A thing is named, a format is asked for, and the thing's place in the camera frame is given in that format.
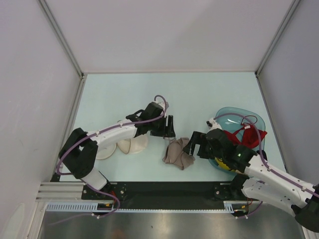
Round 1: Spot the white slotted cable duct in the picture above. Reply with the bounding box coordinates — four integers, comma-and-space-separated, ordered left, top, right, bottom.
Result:
46, 201, 247, 213

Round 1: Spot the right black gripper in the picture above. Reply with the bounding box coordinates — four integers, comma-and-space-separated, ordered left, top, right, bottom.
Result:
182, 131, 224, 160

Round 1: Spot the beige bra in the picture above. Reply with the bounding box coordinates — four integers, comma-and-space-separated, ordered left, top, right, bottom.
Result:
162, 137, 195, 170

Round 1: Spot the red bra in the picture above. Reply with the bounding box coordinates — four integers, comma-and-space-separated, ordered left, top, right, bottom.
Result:
224, 119, 268, 149

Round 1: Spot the aluminium frame rail front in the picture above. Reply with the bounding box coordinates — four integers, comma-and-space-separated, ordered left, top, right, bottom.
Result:
36, 181, 85, 203

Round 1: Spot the teal transparent plastic basin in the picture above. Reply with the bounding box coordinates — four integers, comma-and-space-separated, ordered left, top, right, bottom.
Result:
207, 106, 266, 178

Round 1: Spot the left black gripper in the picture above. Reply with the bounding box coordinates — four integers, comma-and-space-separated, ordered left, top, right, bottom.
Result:
149, 115, 175, 138

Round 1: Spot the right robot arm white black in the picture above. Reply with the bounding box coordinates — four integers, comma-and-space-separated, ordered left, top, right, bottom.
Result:
183, 128, 319, 233

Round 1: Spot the yellow black bra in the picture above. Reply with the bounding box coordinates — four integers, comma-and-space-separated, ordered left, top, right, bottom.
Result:
215, 157, 236, 172

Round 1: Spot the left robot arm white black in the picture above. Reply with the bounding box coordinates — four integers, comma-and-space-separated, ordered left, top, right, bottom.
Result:
58, 101, 175, 199

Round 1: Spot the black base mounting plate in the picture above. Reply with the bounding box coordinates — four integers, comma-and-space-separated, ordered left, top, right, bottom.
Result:
81, 181, 250, 210

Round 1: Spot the white mesh laundry bag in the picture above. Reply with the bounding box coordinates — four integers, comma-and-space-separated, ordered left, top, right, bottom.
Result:
96, 134, 149, 160

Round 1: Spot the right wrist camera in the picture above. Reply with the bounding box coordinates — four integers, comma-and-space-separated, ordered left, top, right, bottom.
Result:
206, 118, 222, 131

